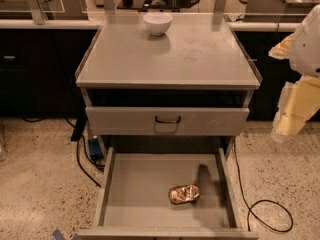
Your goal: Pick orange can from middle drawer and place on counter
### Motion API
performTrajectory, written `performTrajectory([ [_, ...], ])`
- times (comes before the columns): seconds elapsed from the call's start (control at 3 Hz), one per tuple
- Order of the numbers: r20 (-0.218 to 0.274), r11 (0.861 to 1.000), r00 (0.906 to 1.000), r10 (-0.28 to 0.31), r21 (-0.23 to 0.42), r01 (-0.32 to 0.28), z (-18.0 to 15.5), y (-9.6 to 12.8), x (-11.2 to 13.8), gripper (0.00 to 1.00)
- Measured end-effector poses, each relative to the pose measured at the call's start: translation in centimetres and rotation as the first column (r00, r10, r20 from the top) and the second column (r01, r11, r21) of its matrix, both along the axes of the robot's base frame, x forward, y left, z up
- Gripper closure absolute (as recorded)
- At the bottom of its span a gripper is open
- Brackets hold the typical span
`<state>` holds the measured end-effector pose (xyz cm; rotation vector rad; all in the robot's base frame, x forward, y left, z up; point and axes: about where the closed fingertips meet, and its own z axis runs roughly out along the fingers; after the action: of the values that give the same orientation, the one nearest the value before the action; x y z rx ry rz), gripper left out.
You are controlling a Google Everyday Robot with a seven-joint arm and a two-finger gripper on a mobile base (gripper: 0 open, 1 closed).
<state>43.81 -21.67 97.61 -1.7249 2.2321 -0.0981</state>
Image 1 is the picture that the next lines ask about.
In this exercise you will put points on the white ceramic bowl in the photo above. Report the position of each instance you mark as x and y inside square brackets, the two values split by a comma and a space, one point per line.
[157, 23]

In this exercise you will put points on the left metal bracket post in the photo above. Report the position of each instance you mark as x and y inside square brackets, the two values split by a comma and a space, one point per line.
[38, 16]

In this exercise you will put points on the open grey middle drawer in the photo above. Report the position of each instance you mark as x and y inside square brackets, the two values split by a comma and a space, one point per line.
[133, 202]

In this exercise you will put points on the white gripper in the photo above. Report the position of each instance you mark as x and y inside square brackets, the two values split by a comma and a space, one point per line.
[308, 49]

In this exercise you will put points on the closed grey top drawer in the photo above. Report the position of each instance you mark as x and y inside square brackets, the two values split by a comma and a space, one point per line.
[141, 121]

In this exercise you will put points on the blue floor tape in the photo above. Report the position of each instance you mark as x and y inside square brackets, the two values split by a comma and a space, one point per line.
[59, 236]

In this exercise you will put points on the crushed orange soda can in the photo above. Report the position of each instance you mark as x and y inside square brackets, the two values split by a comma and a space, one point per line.
[184, 194]

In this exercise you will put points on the black drawer handle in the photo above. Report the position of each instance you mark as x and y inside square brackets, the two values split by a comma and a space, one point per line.
[175, 121]

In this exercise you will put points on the grey drawer cabinet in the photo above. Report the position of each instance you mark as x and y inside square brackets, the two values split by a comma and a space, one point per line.
[197, 63]

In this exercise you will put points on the blue power box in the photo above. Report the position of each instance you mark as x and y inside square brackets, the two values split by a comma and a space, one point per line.
[95, 151]

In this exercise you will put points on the white horizontal rail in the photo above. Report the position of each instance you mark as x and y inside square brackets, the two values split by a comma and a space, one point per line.
[85, 24]

